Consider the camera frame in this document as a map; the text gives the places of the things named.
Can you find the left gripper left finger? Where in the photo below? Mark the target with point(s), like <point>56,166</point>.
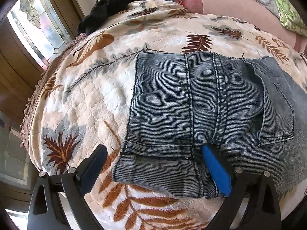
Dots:
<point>46,211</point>

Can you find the stained glass wooden door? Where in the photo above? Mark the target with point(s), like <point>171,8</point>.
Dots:
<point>33,34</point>

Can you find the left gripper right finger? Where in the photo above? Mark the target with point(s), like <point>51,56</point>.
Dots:
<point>262,211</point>

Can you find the black garment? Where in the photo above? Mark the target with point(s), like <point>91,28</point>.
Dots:
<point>102,10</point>

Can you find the green patterned folded blanket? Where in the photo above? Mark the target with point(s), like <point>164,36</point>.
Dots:
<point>290,18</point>

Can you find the leaf-patterned beige blanket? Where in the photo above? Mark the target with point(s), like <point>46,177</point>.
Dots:
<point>84,100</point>

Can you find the blue denim jeans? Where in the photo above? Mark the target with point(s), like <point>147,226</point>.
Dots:
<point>250,110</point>

